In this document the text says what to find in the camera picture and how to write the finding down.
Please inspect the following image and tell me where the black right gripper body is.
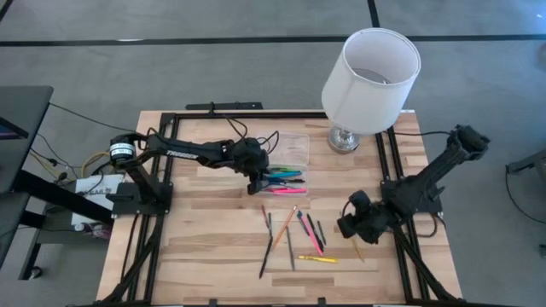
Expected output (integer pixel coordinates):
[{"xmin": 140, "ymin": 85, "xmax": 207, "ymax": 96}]
[{"xmin": 336, "ymin": 207, "xmax": 387, "ymax": 245}]

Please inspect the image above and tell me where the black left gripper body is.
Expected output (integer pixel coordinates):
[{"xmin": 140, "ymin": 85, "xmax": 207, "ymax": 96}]
[{"xmin": 232, "ymin": 136, "xmax": 270, "ymax": 179}]

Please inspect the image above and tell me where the yellow pencil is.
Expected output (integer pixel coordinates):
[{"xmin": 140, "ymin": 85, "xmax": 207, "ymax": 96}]
[{"xmin": 350, "ymin": 237, "xmax": 365, "ymax": 264}]

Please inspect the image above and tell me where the clear plastic supply box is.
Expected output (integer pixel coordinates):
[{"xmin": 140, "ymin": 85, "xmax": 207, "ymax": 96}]
[{"xmin": 254, "ymin": 131, "xmax": 311, "ymax": 198}]

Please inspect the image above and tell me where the pink highlighter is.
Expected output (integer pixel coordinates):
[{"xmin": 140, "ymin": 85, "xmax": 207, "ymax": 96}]
[{"xmin": 266, "ymin": 187, "xmax": 309, "ymax": 195}]

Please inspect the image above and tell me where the pink pen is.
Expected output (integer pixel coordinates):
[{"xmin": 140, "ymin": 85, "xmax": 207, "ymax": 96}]
[{"xmin": 300, "ymin": 214, "xmax": 325, "ymax": 258}]

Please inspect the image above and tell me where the yellow highlighter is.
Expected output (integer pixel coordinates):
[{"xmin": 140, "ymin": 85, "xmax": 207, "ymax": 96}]
[{"xmin": 297, "ymin": 254, "xmax": 341, "ymax": 264}]

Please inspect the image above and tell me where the green crayola marker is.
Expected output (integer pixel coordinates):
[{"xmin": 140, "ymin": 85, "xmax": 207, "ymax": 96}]
[{"xmin": 296, "ymin": 210, "xmax": 310, "ymax": 236}]

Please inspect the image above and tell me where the grey marker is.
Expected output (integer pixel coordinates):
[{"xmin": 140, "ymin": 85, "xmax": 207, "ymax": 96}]
[{"xmin": 285, "ymin": 225, "xmax": 296, "ymax": 272}]

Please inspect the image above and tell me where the black pen with scale print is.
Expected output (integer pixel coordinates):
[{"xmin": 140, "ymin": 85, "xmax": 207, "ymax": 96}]
[{"xmin": 258, "ymin": 235, "xmax": 275, "ymax": 281}]

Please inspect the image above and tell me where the white shade table lamp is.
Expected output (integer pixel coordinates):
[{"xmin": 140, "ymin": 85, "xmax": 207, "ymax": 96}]
[{"xmin": 321, "ymin": 27, "xmax": 422, "ymax": 154}]

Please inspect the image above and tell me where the white printed paper sheet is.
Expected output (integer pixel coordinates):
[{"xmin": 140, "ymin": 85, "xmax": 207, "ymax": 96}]
[{"xmin": 71, "ymin": 174, "xmax": 125, "ymax": 228}]

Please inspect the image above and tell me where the black desk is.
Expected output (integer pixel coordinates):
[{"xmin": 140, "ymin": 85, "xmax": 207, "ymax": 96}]
[{"xmin": 0, "ymin": 84, "xmax": 116, "ymax": 282}]

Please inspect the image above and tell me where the dark laptop screen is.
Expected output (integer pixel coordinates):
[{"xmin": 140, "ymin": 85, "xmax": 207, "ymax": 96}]
[{"xmin": 0, "ymin": 117, "xmax": 30, "ymax": 141}]

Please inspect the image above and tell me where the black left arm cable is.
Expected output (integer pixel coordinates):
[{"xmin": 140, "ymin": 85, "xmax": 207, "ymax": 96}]
[{"xmin": 224, "ymin": 114, "xmax": 281, "ymax": 154}]

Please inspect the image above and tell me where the black aluminium table frame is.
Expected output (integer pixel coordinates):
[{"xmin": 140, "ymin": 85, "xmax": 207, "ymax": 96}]
[{"xmin": 96, "ymin": 101, "xmax": 460, "ymax": 307}]

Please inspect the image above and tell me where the yellow cable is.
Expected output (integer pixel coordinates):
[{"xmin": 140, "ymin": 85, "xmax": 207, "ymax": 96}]
[{"xmin": 79, "ymin": 150, "xmax": 107, "ymax": 177}]

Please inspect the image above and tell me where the black floor cable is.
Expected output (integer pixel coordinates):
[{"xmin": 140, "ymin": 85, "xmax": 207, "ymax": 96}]
[{"xmin": 48, "ymin": 101, "xmax": 137, "ymax": 133}]

